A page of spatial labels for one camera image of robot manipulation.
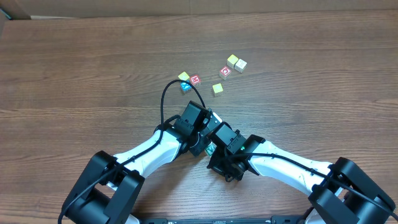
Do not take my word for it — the yellow block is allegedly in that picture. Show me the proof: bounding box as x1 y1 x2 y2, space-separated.
226 54 239 68
212 83 223 97

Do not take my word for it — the yellow block far right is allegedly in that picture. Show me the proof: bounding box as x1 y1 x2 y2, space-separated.
226 54 239 68

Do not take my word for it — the blue block letter X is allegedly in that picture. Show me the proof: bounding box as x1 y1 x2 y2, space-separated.
180 82 192 94

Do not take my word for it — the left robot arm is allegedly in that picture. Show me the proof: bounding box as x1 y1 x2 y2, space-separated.
60 101 222 224

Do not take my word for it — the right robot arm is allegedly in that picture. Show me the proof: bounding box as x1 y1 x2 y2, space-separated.
208 123 397 223

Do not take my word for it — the red block letter M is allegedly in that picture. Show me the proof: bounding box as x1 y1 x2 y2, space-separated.
190 75 201 88

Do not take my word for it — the green block letter V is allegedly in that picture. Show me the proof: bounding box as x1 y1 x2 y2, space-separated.
205 142 216 157

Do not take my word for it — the plain wooden block far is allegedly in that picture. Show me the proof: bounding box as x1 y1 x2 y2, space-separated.
234 58 247 73

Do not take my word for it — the yellow block letter G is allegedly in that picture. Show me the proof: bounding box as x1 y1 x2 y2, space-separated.
178 72 190 82

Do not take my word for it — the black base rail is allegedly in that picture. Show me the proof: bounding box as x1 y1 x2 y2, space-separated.
138 215 307 224

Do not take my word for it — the red block letter C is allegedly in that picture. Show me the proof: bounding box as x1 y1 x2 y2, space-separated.
219 66 231 80

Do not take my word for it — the yellow block centre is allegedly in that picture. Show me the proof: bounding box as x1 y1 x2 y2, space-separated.
212 83 223 97

